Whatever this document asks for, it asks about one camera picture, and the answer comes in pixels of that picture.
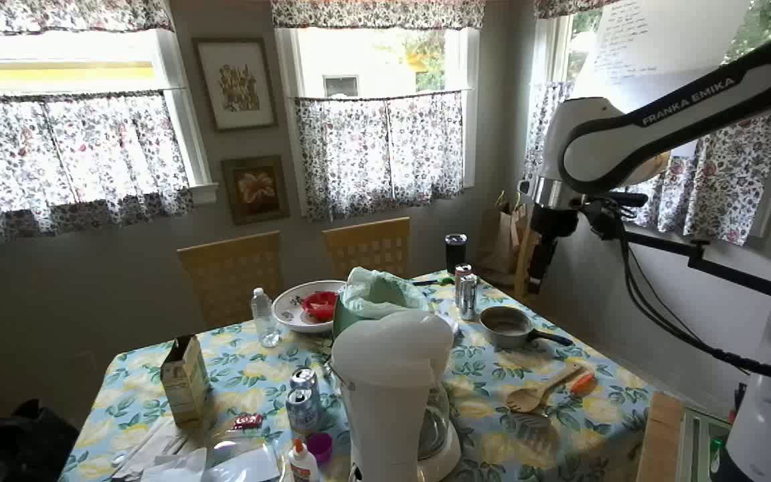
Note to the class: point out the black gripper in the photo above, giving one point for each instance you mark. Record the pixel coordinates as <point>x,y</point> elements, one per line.
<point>552,222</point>

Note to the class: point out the silver aluminium drink can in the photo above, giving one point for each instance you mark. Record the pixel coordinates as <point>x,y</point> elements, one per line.
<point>303,414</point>

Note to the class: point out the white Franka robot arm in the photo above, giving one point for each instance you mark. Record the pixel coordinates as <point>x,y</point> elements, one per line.
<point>669,115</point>

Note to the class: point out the pale green plastic bin bag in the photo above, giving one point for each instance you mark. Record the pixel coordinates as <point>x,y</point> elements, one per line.
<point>376,293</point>

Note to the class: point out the wooden utensil holder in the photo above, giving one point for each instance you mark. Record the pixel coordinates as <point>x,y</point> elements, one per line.
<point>510,246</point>

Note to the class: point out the metal shaker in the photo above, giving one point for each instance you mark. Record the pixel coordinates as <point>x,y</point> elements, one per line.
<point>461,281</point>
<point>468,299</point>

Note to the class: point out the dark tumbler cup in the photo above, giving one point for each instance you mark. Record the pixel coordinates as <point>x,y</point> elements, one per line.
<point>455,253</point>

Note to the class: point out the orange carrot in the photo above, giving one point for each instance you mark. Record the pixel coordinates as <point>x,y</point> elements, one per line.
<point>582,384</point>

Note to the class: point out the wooden spoon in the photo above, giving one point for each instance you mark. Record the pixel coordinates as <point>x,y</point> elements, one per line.
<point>527,396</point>

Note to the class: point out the lemon print tablecloth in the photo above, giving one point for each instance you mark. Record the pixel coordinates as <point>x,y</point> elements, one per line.
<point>482,419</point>

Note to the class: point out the wooden lattice chair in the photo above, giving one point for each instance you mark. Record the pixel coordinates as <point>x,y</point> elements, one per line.
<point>368,245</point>
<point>229,276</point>

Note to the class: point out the black metal rod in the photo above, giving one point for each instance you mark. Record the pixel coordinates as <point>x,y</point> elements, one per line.
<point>734,270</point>

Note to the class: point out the floral cafe curtain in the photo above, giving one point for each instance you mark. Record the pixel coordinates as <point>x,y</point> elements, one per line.
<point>380,150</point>
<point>64,162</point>
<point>722,183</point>

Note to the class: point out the red food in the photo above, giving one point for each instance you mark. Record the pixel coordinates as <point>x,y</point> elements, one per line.
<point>318,305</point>

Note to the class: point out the bowl with red fruit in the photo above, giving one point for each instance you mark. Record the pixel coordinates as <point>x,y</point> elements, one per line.
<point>289,308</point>

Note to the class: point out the white handwritten paper sheet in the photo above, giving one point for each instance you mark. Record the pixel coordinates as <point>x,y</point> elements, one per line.
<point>653,43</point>

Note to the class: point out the floral curtain valance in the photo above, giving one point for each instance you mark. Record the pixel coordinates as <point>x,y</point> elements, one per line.
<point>64,15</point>
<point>562,7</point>
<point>376,12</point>

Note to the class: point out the small purple cup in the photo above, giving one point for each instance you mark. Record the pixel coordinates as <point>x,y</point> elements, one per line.
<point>318,446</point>

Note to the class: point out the clear plastic bottle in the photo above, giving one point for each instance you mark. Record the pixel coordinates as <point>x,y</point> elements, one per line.
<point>265,319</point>

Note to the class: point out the white framed window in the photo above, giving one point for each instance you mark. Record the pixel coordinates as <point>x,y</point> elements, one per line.
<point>358,58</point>
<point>45,76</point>

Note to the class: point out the small dark framed picture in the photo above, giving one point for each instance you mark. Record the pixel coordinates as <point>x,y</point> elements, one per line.
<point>254,189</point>

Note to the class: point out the white glue bottle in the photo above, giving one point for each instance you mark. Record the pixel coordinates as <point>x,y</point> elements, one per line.
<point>299,465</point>

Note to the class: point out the small red wrapper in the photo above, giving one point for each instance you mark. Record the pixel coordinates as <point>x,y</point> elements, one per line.
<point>246,422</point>

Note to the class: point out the large framed floral picture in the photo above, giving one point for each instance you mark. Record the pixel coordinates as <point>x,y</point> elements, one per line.
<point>235,83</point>

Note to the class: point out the clear plastic bag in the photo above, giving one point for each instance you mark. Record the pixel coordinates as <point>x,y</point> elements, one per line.
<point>226,462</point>

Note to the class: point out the beige cardboard carton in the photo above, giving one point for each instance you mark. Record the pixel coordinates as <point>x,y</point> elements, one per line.
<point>184,379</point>

